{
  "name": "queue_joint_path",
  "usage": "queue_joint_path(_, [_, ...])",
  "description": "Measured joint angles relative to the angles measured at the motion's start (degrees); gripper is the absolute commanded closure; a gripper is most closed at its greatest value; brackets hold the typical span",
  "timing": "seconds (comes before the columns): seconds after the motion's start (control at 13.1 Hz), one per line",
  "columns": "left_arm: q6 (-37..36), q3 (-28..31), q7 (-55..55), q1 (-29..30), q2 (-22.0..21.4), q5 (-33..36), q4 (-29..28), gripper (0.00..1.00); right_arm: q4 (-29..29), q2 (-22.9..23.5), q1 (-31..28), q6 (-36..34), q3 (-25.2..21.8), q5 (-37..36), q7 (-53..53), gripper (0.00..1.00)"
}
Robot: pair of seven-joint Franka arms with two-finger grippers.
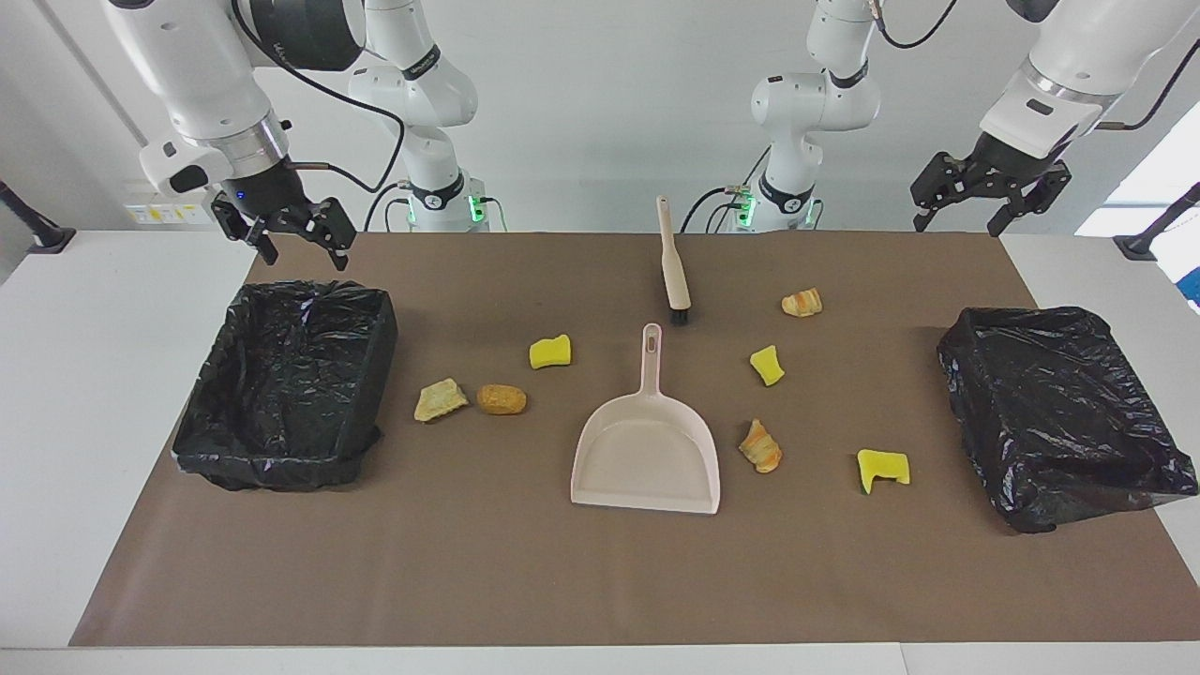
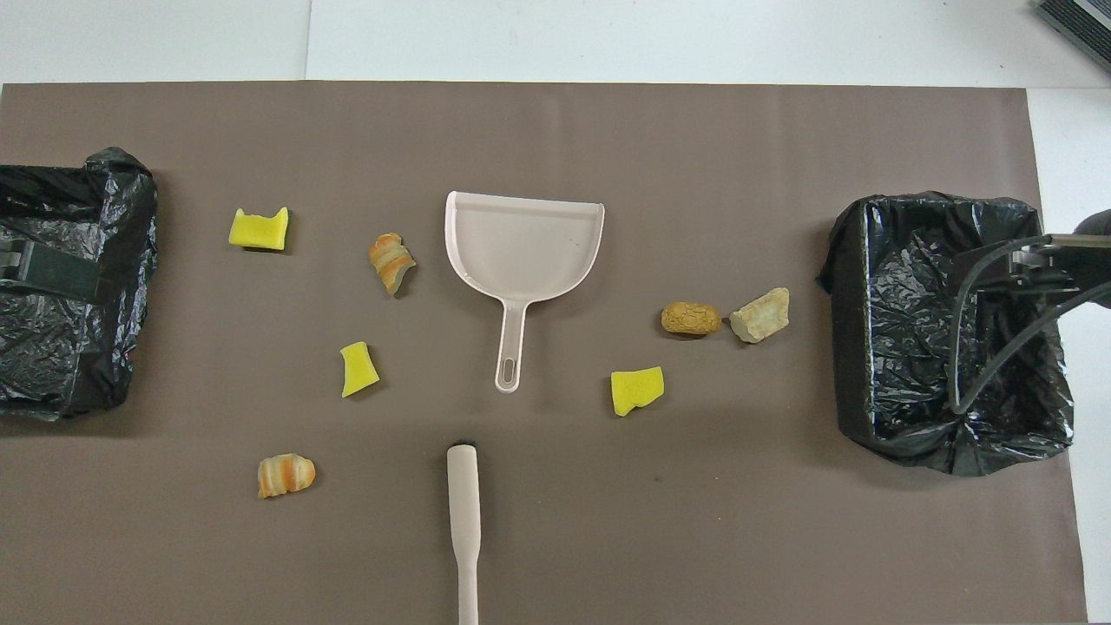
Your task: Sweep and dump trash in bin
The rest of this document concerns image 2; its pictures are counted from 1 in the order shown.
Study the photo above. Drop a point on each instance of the pale pink plastic dustpan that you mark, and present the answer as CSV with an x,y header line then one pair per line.
x,y
521,243

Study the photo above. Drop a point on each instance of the brown bread roll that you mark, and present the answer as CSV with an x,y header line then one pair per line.
x,y
690,319

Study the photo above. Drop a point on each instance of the striped croissant piece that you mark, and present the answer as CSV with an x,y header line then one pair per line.
x,y
285,476
391,260

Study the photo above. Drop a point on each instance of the beige hand brush black bristles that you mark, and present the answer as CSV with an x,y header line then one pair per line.
x,y
463,495

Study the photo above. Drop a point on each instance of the pale beige bread chunk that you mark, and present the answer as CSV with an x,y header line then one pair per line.
x,y
760,316

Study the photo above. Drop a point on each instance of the small yellow sponge piece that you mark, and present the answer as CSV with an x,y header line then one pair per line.
x,y
358,371

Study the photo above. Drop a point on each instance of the notched yellow sponge piece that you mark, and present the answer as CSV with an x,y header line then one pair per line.
x,y
258,231

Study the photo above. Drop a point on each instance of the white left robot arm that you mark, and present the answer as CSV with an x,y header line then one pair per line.
x,y
61,271

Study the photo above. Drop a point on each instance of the black bag lined bin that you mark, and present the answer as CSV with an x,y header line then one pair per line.
x,y
69,365
903,330

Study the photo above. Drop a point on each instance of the brown paper table mat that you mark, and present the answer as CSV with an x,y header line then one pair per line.
x,y
608,130

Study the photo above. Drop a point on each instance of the dark grey vented device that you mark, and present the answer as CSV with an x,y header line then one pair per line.
x,y
1081,22

